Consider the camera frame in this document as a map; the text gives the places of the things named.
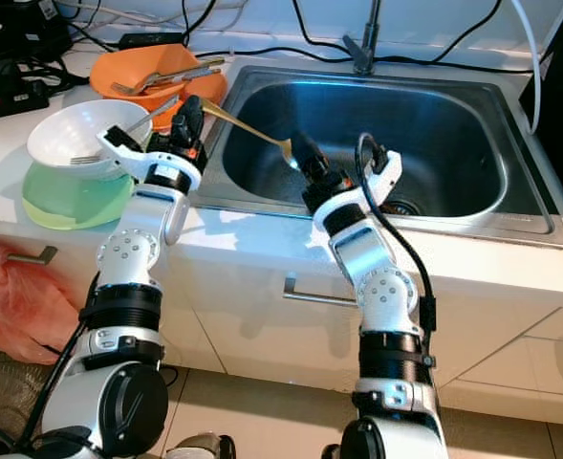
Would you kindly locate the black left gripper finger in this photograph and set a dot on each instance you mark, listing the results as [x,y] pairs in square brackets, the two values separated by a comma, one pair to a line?
[201,119]
[185,119]

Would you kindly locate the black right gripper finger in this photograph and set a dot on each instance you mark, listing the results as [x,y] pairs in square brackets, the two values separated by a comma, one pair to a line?
[321,153]
[306,153]

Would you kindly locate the gold metal spoon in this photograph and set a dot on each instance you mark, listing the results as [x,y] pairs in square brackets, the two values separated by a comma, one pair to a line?
[243,122]

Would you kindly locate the silver metal fork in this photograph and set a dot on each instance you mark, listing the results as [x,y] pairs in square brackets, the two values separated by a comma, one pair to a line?
[147,84]
[85,158]

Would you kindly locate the pale green plate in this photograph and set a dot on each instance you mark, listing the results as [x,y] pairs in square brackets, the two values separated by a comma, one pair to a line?
[66,203]

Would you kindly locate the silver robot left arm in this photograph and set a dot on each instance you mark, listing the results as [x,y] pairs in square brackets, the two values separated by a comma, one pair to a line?
[128,258]

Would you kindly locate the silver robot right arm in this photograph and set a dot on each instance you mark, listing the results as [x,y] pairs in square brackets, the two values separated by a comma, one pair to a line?
[386,296]

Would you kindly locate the orange plastic bowl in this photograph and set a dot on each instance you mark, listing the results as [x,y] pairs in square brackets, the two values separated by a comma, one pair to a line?
[128,67]

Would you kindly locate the black adapter brick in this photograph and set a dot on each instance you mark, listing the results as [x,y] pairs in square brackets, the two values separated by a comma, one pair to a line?
[152,40]

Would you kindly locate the white ceramic bowl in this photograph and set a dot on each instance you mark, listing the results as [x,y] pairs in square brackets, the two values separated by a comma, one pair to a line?
[71,129]

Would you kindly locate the stainless steel sink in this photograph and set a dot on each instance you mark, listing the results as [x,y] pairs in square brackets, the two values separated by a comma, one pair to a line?
[434,124]

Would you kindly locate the chrome sink faucet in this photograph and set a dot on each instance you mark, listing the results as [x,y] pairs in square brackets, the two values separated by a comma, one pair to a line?
[369,29]

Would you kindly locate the black power strip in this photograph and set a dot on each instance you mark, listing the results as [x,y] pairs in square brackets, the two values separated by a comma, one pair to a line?
[13,96]

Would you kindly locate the white cabinet door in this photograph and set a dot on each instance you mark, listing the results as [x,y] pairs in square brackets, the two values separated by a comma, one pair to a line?
[271,354]

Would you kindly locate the black charger with white label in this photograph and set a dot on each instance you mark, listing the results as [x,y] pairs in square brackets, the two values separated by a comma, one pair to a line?
[32,33]

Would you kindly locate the red plastic bag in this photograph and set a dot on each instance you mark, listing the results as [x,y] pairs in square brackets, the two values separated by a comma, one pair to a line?
[23,306]

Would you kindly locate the white drawer front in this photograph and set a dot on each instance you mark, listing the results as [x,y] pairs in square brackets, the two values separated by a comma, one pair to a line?
[549,382]
[501,330]

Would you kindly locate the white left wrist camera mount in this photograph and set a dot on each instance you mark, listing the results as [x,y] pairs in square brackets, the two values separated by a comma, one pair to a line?
[128,151]

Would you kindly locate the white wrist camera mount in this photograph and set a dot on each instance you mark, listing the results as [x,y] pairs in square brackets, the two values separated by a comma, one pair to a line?
[128,151]
[377,186]

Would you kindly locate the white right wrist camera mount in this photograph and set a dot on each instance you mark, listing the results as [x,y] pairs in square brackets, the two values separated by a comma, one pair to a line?
[377,186]

